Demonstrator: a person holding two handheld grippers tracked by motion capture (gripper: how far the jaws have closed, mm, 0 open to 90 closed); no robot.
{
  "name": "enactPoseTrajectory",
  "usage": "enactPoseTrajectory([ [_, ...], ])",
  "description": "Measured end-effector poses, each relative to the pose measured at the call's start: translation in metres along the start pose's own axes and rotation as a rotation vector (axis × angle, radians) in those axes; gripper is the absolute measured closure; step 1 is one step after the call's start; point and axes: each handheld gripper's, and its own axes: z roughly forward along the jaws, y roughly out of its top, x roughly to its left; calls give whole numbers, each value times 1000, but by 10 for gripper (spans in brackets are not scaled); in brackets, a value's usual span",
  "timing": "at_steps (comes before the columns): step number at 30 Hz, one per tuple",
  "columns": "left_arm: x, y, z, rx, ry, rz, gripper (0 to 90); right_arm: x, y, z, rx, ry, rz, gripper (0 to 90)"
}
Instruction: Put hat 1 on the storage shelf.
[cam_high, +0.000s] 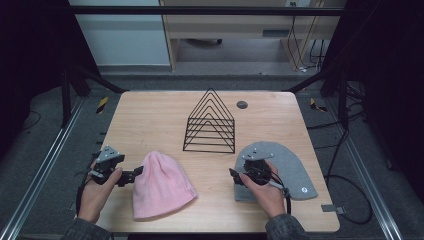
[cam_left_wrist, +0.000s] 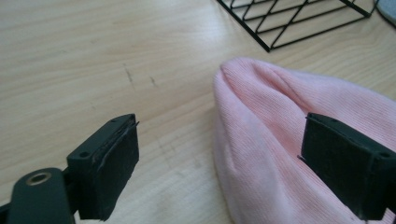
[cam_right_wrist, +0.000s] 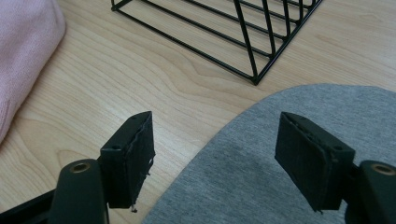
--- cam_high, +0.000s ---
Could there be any long black floor cable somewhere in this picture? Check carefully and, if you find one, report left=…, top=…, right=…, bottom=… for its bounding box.
left=305, top=83, right=374, bottom=226

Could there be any black wire triangular rack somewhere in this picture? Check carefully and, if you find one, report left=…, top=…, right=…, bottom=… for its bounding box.
left=182, top=87, right=237, bottom=155

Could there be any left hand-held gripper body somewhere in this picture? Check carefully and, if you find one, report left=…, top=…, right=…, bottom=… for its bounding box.
left=89, top=144, right=126, bottom=186

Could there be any yellow hanging cable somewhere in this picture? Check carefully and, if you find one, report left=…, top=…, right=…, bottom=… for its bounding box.
left=297, top=0, right=325, bottom=69

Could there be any left hand-held gripper cable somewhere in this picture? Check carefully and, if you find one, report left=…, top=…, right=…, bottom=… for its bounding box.
left=75, top=151, right=102, bottom=218

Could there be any hand-held gripper cable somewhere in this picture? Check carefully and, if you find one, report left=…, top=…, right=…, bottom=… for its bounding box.
left=75, top=151, right=102, bottom=218
left=266, top=168, right=293, bottom=215

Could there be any right hand-held gripper cable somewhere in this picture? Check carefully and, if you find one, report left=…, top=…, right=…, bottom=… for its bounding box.
left=266, top=168, right=293, bottom=215

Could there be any light wooden desk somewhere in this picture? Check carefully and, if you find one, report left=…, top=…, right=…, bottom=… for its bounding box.
left=158, top=0, right=348, bottom=72

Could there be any black curtain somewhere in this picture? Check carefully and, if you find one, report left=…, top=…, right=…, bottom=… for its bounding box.
left=0, top=0, right=101, bottom=158
left=320, top=0, right=424, bottom=201

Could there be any aluminium floor rail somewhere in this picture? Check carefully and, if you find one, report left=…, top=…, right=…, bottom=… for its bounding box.
left=0, top=98, right=86, bottom=240
left=324, top=99, right=405, bottom=240

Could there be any grey felt hat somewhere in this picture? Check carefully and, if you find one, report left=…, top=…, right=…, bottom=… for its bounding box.
left=233, top=141, right=319, bottom=203

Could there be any white cabinet panel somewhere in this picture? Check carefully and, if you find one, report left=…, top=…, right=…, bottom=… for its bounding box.
left=68, top=0, right=171, bottom=67

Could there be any person's left hand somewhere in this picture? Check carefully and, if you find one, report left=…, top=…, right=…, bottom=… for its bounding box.
left=77, top=166, right=124, bottom=224

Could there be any pink knit beanie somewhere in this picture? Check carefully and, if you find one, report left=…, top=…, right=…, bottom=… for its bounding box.
left=132, top=150, right=199, bottom=221

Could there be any thin black floor cable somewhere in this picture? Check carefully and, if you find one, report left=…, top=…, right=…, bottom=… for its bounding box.
left=19, top=109, right=42, bottom=132

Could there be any black hanging cable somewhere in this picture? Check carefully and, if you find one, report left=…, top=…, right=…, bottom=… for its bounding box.
left=287, top=2, right=302, bottom=70

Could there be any person's right hand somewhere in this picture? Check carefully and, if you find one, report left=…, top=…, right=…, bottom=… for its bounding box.
left=238, top=161, right=288, bottom=220

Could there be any white wall socket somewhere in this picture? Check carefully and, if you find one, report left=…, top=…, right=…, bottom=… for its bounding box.
left=284, top=0, right=312, bottom=8

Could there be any black horizontal frame bar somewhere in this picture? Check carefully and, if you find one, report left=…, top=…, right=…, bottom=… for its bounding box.
left=68, top=5, right=346, bottom=17

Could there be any black frame leg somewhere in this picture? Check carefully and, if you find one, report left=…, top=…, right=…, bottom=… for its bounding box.
left=285, top=65, right=350, bottom=130
left=60, top=64, right=130, bottom=130

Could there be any yellow black striped tape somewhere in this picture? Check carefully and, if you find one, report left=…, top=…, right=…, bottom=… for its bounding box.
left=95, top=96, right=110, bottom=115
left=309, top=96, right=328, bottom=113

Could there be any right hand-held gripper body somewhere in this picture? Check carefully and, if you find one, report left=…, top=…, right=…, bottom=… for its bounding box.
left=241, top=147, right=275, bottom=187

